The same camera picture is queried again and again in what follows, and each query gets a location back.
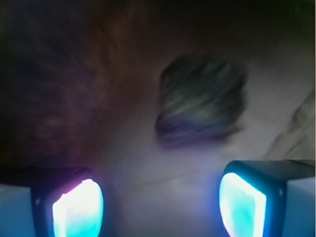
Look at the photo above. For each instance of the dark brown rock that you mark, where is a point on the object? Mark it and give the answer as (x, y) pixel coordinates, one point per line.
(201, 98)

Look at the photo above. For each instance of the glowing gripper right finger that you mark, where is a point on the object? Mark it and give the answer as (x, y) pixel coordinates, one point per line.
(269, 198)

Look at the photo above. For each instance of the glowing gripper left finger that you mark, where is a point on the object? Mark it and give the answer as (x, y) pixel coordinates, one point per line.
(67, 202)

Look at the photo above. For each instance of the brown paper bag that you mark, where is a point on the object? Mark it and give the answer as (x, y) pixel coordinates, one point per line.
(79, 84)

